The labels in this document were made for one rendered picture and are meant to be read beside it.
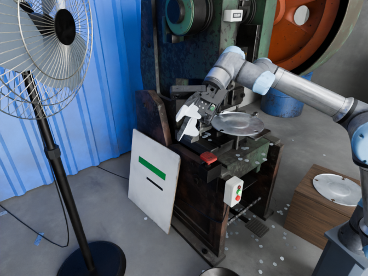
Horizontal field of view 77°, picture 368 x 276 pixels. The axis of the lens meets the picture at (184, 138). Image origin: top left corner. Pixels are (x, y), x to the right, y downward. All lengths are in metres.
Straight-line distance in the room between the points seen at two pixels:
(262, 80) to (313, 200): 1.03
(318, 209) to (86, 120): 1.84
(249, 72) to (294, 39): 0.75
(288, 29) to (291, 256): 1.34
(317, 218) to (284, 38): 1.09
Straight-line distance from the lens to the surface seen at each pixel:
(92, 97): 2.15
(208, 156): 1.05
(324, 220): 1.70
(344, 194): 1.74
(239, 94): 1.27
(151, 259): 1.61
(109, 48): 2.14
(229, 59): 0.79
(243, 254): 1.66
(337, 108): 0.94
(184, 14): 1.02
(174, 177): 1.45
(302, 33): 1.48
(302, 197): 1.65
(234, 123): 1.31
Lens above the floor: 1.35
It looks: 30 degrees down
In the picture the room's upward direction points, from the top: straight up
